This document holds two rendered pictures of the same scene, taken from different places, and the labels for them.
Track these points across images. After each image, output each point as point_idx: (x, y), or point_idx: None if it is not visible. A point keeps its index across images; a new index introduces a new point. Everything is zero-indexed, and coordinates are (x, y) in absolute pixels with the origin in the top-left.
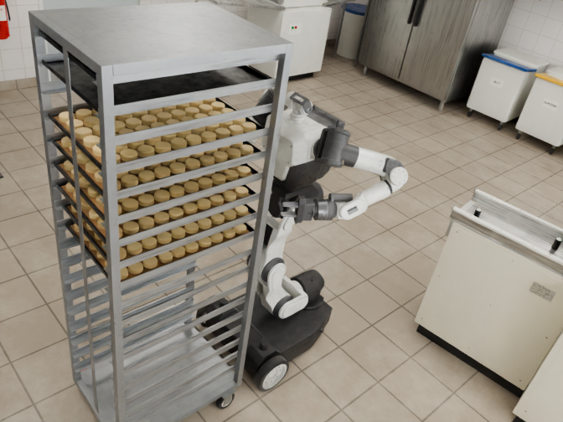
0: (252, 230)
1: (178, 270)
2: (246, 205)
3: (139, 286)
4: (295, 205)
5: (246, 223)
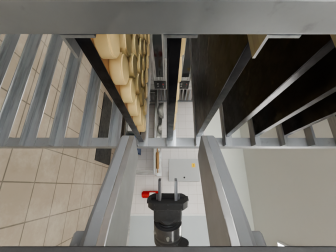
0: (85, 46)
1: (5, 114)
2: (174, 72)
3: (22, 62)
4: (245, 213)
5: (108, 73)
